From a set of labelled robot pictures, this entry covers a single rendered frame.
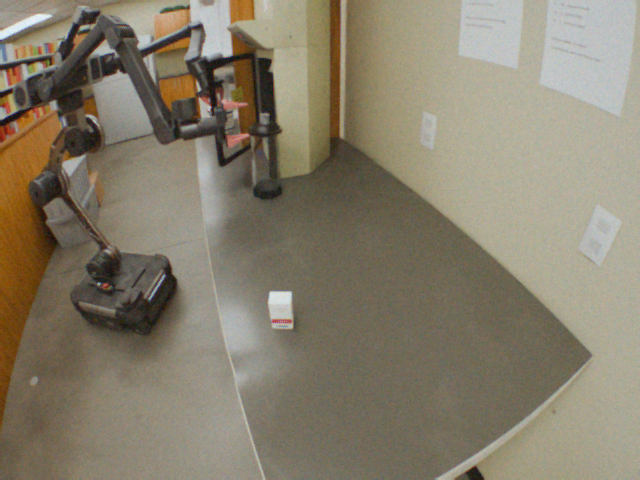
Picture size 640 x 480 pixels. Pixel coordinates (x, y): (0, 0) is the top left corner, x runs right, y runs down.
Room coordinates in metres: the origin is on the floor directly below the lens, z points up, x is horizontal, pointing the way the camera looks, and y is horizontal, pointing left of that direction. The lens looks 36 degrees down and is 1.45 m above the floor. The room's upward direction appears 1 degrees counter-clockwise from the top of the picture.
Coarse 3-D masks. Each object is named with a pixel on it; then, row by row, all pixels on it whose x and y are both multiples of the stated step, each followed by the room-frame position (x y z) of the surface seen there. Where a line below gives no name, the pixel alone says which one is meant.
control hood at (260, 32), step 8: (232, 24) 1.13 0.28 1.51; (240, 24) 1.04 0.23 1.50; (248, 24) 1.05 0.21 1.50; (256, 24) 1.06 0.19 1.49; (264, 24) 1.07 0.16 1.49; (272, 24) 1.08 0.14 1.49; (232, 32) 1.30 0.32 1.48; (248, 32) 1.05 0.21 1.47; (256, 32) 1.06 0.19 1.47; (264, 32) 1.07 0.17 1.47; (272, 32) 1.08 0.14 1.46; (256, 40) 1.06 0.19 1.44; (264, 40) 1.07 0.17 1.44; (272, 40) 1.08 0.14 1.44; (264, 48) 1.11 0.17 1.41
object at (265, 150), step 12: (252, 132) 0.93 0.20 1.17; (264, 132) 0.92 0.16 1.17; (252, 144) 0.94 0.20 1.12; (264, 144) 0.93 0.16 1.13; (276, 144) 0.95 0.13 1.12; (252, 156) 0.95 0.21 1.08; (264, 156) 0.93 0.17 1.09; (276, 156) 0.95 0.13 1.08; (252, 168) 0.96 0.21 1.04; (264, 168) 0.93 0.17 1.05; (276, 168) 0.94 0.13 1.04; (264, 180) 0.93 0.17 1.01; (276, 180) 0.94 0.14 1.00
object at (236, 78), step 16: (224, 64) 1.17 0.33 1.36; (240, 64) 1.26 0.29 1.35; (208, 80) 1.08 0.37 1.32; (224, 80) 1.16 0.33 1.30; (240, 80) 1.26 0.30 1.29; (224, 96) 1.15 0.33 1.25; (240, 96) 1.25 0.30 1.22; (240, 112) 1.24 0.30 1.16; (240, 128) 1.23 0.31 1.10; (224, 144) 1.12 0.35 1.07; (240, 144) 1.22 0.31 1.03
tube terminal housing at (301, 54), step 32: (256, 0) 1.32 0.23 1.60; (288, 0) 1.10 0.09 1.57; (320, 0) 1.22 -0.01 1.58; (288, 32) 1.10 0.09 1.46; (320, 32) 1.22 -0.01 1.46; (288, 64) 1.10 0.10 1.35; (320, 64) 1.22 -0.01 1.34; (288, 96) 1.10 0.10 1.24; (320, 96) 1.22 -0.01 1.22; (288, 128) 1.09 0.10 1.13; (320, 128) 1.21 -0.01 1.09; (288, 160) 1.09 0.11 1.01; (320, 160) 1.21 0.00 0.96
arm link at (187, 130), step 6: (180, 120) 0.87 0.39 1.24; (192, 120) 0.90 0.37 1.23; (180, 126) 0.87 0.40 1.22; (186, 126) 0.87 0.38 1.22; (192, 126) 0.88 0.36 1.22; (180, 132) 0.88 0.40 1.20; (186, 132) 0.86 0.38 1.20; (192, 132) 0.87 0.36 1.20; (198, 132) 0.89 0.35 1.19; (180, 138) 0.88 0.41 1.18; (186, 138) 0.87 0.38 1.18; (192, 138) 0.88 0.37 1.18
